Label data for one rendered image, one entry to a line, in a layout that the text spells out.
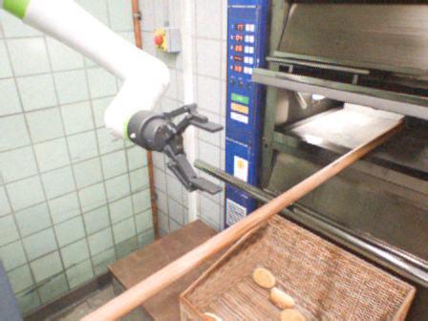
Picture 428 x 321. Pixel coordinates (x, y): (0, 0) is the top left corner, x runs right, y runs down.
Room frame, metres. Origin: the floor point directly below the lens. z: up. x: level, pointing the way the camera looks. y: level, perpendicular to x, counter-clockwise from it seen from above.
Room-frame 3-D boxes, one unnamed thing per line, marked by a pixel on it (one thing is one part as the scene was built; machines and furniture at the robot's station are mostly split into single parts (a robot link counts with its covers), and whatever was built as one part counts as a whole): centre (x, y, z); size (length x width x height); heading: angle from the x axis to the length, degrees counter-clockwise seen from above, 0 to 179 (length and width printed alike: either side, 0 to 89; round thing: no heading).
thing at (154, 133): (0.72, 0.11, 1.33); 0.09 x 0.07 x 0.08; 43
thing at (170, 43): (1.59, 0.21, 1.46); 0.10 x 0.07 x 0.10; 43
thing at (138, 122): (0.78, 0.16, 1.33); 0.12 x 0.06 x 0.09; 133
